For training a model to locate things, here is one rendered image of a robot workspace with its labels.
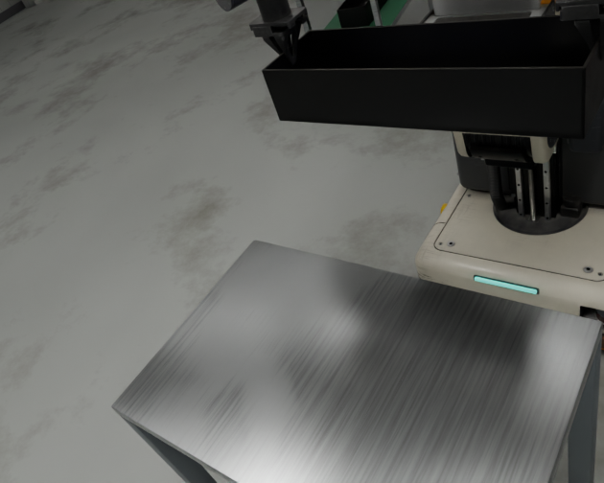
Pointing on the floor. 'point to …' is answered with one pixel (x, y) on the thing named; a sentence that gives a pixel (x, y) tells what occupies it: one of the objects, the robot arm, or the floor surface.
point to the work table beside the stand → (366, 380)
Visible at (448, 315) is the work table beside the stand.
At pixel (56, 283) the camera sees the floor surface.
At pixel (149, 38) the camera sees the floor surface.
